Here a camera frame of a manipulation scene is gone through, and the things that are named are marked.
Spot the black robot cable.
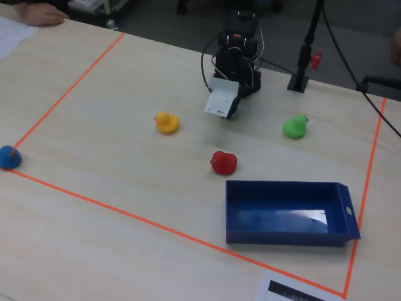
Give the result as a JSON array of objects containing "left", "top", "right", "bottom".
[{"left": 200, "top": 33, "right": 224, "bottom": 93}]

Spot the orange tape strip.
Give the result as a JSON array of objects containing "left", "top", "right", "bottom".
[
  {"left": 0, "top": 167, "right": 346, "bottom": 298},
  {"left": 13, "top": 32, "right": 126, "bottom": 149},
  {"left": 342, "top": 97, "right": 387, "bottom": 299}
]

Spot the paper with black bar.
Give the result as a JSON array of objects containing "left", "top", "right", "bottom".
[{"left": 256, "top": 270, "right": 346, "bottom": 301}]

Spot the red rubber duck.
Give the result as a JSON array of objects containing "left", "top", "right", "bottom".
[{"left": 209, "top": 150, "right": 238, "bottom": 176}]

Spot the white printed paper sheet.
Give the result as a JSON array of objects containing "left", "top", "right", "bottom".
[{"left": 0, "top": 16, "right": 39, "bottom": 59}]

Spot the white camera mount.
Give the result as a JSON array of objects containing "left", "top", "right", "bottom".
[{"left": 203, "top": 78, "right": 241, "bottom": 119}]

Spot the black chair armrest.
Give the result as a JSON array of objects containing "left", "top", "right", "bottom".
[{"left": 359, "top": 75, "right": 401, "bottom": 92}]

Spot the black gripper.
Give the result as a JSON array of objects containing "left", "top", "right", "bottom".
[{"left": 224, "top": 83, "right": 244, "bottom": 120}]

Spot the blue plastic box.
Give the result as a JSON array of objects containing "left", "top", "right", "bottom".
[{"left": 225, "top": 179, "right": 362, "bottom": 248}]

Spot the black camera stand pole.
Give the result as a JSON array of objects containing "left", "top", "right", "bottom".
[{"left": 296, "top": 0, "right": 326, "bottom": 83}]

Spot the person's bare forearm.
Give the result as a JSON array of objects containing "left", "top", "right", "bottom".
[{"left": 390, "top": 27, "right": 401, "bottom": 67}]

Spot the blue rubber duck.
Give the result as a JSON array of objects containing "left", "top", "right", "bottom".
[{"left": 0, "top": 145, "right": 23, "bottom": 171}]

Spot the green rubber duck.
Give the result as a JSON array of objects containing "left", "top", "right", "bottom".
[{"left": 282, "top": 113, "right": 310, "bottom": 140}]

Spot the long black camera cable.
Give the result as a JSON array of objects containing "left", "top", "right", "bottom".
[{"left": 321, "top": 0, "right": 401, "bottom": 139}]

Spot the yellow rubber duck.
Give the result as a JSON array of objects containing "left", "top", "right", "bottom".
[{"left": 154, "top": 111, "right": 181, "bottom": 135}]

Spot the person's bare hand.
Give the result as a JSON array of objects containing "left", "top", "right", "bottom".
[{"left": 18, "top": 3, "right": 70, "bottom": 28}]

